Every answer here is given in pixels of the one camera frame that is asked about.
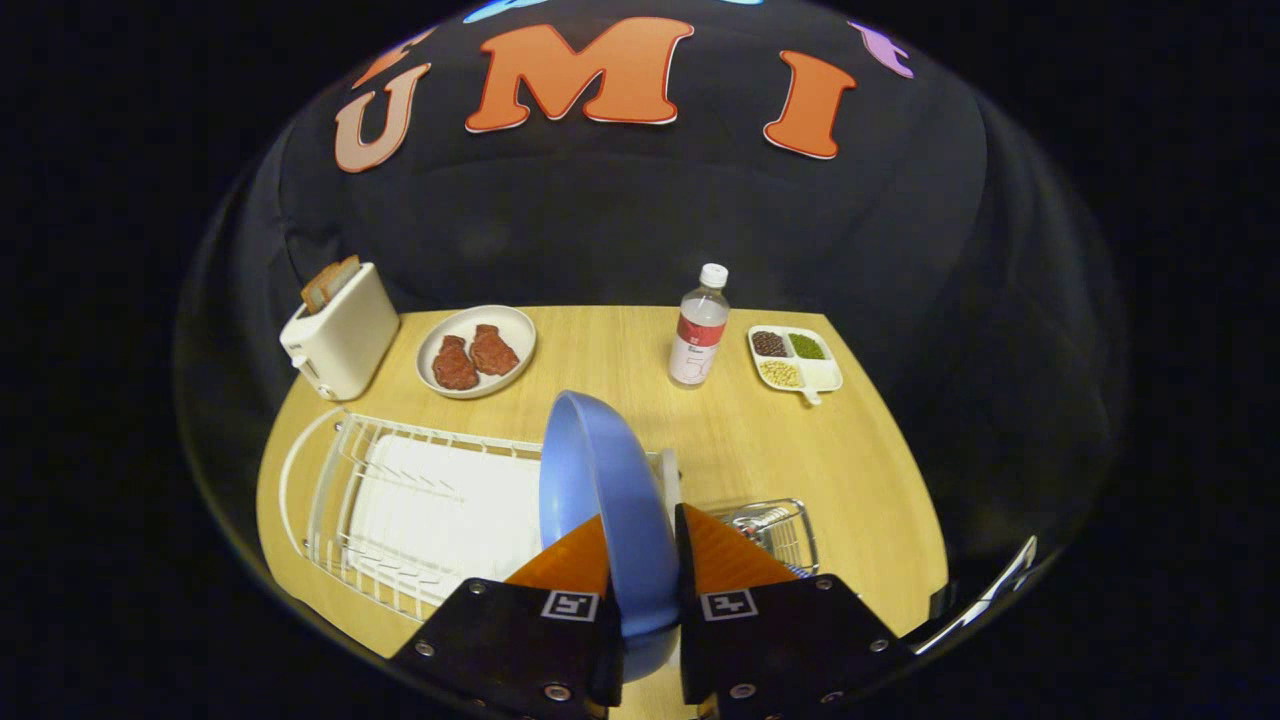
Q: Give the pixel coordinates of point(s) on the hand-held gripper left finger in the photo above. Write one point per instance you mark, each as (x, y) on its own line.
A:
(510, 640)

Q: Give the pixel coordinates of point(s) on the dark brown beans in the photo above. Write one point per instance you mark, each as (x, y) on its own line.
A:
(769, 344)

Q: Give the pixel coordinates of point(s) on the red meat piece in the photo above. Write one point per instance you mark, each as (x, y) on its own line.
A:
(455, 365)
(493, 350)

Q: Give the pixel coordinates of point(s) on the clear bottle red label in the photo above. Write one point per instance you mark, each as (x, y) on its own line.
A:
(695, 345)

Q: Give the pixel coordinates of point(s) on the blue plate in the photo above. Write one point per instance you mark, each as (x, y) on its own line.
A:
(600, 470)

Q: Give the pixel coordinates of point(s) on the white round plate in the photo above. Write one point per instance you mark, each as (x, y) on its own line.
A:
(510, 325)

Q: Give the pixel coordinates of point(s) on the black backdrop cloth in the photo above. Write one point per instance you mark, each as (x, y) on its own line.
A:
(600, 220)

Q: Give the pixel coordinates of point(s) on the white divided dish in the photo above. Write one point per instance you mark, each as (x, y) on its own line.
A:
(822, 375)

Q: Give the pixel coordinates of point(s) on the white toaster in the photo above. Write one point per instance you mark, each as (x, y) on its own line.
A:
(345, 340)

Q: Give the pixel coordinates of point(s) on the brown toast slice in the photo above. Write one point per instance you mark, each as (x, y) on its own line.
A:
(318, 288)
(348, 270)

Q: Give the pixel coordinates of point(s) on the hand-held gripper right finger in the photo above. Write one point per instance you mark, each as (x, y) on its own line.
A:
(780, 640)

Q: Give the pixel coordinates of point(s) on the yellow beans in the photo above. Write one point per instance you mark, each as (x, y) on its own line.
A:
(780, 373)

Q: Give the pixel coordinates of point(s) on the green beans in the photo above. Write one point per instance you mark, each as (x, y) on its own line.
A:
(807, 347)

